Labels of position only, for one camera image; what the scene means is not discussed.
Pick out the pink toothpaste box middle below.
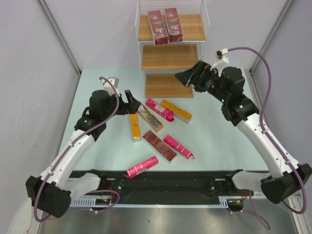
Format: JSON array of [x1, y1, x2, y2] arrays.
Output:
[[164, 135, 195, 159]]

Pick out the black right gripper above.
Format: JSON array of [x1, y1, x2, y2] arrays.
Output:
[[175, 60, 229, 103]]

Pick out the red silver 3D toothpaste box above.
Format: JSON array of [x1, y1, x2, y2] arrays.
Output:
[[164, 8, 183, 43]]

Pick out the pink toothpaste box lower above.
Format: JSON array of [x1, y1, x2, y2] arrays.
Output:
[[124, 156, 158, 179]]

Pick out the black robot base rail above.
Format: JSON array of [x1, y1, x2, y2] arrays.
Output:
[[82, 171, 264, 208]]

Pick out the orange toothpaste box left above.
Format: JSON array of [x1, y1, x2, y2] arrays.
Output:
[[130, 113, 141, 142]]

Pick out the orange toothpaste box right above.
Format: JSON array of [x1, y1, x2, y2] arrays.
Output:
[[160, 99, 192, 124]]

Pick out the white slotted cable duct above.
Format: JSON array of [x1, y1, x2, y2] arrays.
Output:
[[70, 195, 246, 210]]

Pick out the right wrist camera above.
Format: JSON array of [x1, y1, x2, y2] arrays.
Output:
[[211, 48, 229, 71]]

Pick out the gold silver toothpaste box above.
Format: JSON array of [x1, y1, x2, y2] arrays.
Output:
[[137, 104, 163, 132]]

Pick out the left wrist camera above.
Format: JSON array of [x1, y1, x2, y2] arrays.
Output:
[[99, 77, 120, 96]]

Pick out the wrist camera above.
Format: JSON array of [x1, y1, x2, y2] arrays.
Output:
[[99, 77, 120, 96], [211, 48, 229, 71]]

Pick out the pink toothpaste box upper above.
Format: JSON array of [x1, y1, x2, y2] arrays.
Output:
[[145, 98, 175, 122]]

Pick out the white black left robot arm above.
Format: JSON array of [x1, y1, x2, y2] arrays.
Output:
[[26, 90, 141, 222]]

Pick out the orange toothpaste box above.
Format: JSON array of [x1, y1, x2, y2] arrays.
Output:
[[130, 113, 141, 142], [160, 99, 192, 124]]

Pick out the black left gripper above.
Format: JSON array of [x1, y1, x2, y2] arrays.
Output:
[[102, 90, 140, 121]]

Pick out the pink toothpaste box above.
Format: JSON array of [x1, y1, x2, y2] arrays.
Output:
[[124, 156, 158, 179], [145, 98, 175, 122], [164, 135, 195, 159]]

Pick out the clear acrylic wooden shelf unit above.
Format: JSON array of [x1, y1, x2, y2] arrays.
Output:
[[135, 0, 210, 98]]

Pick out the dark red toothpaste box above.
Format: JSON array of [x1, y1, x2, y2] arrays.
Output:
[[143, 131, 177, 163]]

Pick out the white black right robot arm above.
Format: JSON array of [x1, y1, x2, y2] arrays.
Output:
[[175, 60, 312, 204]]

